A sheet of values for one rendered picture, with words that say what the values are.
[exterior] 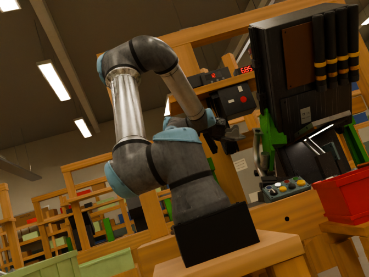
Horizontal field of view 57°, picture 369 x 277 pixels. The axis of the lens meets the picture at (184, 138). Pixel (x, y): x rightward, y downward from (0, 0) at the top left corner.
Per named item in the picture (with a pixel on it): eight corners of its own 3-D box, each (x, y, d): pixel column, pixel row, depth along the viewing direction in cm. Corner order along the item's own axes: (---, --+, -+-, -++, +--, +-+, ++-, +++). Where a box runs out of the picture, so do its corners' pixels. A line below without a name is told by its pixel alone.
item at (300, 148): (352, 170, 161) (324, 104, 167) (292, 190, 158) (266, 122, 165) (334, 174, 179) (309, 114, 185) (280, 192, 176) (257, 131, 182)
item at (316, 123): (352, 117, 130) (349, 110, 131) (314, 129, 129) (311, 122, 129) (312, 139, 168) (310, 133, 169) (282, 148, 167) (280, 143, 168)
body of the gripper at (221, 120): (226, 125, 145) (198, 122, 146) (223, 143, 150) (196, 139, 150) (227, 117, 152) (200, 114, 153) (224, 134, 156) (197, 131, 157)
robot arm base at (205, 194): (239, 202, 81) (224, 163, 83) (178, 224, 77) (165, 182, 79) (222, 207, 95) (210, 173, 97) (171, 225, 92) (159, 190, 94)
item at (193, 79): (208, 83, 183) (204, 71, 184) (182, 91, 181) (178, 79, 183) (207, 88, 190) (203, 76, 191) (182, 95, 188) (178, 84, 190)
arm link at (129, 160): (154, 174, 82) (130, 30, 113) (101, 195, 86) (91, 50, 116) (174, 190, 92) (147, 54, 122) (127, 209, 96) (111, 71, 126)
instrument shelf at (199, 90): (330, 54, 183) (328, 48, 184) (169, 103, 175) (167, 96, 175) (312, 73, 207) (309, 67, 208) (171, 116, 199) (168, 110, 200)
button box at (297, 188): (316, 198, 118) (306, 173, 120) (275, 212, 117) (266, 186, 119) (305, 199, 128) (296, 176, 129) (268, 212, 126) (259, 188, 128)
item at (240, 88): (257, 106, 177) (247, 80, 180) (226, 116, 175) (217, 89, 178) (252, 113, 189) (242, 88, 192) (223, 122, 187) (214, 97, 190)
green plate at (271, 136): (289, 155, 144) (284, 107, 149) (269, 155, 144) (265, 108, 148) (281, 158, 155) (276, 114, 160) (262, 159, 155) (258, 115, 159)
